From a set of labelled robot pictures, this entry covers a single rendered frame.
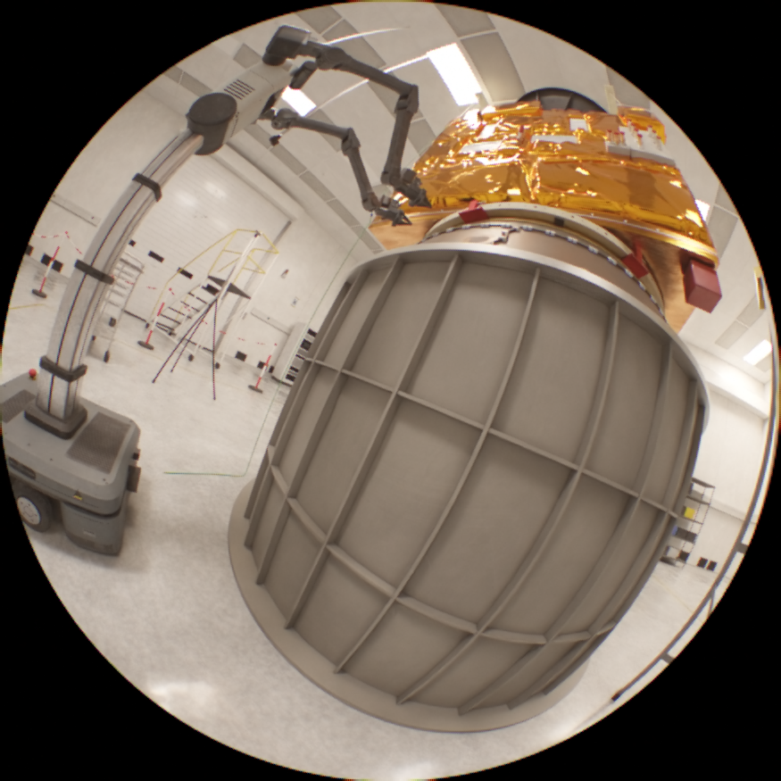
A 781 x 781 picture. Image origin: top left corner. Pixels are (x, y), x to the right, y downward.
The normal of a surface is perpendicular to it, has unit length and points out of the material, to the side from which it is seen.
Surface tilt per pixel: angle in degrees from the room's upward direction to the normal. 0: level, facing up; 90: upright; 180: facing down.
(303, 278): 90
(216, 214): 90
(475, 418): 90
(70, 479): 45
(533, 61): 180
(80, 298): 90
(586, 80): 180
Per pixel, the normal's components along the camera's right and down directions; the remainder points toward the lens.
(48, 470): 0.76, -0.46
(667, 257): -0.42, 0.91
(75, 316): 0.66, 0.26
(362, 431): -0.56, -0.31
